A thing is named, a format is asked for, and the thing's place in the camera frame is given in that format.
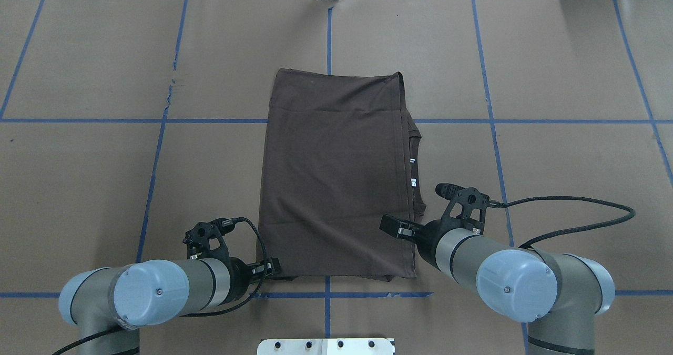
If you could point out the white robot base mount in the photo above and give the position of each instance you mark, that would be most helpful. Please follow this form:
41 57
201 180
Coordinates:
327 346

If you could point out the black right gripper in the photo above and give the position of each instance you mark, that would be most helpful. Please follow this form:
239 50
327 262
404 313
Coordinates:
429 232

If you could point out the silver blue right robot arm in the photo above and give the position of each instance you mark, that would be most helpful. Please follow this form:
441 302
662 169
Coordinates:
558 296

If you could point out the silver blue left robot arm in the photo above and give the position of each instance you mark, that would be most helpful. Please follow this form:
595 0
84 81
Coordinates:
109 305

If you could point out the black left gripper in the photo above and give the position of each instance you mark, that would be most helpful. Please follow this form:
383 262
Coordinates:
239 278

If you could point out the dark brown t-shirt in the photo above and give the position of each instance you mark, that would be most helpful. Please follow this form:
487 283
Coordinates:
340 152

